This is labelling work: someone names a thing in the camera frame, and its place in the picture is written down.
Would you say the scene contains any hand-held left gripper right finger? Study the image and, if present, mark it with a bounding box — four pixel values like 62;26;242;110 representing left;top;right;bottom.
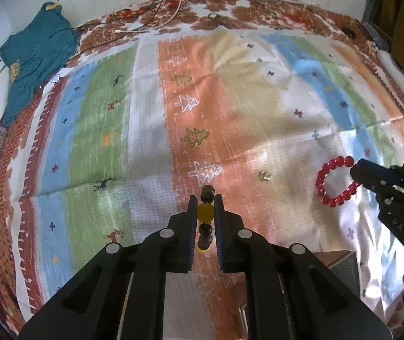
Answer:
213;194;394;340

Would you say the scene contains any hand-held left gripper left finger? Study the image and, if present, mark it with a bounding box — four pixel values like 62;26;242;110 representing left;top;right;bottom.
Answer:
18;195;199;340

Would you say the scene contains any dark and yellow bead bracelet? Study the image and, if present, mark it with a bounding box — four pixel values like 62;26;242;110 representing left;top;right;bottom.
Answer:
197;184;216;254

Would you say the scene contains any red bead bracelet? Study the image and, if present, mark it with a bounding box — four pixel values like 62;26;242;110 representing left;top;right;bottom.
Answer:
315;156;360;208

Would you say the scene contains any rectangular metal tin box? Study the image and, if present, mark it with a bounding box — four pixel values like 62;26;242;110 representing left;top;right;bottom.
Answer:
315;250;363;300

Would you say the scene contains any white bolster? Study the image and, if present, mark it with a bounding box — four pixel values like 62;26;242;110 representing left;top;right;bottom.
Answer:
377;50;404;111

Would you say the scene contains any striped printed blanket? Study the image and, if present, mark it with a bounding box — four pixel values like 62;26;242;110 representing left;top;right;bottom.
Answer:
9;30;404;326

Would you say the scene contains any colourful striped tablecloth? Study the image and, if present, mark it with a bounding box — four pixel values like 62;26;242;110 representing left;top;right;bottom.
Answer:
0;0;404;337

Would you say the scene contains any teal garment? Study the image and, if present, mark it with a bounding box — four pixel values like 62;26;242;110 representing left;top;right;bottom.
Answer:
0;2;80;126

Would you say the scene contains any grey metal frame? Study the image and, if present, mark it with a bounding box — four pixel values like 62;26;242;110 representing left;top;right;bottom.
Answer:
361;18;390;52

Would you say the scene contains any white cable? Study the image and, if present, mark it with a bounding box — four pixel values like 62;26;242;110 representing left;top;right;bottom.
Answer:
131;0;183;31

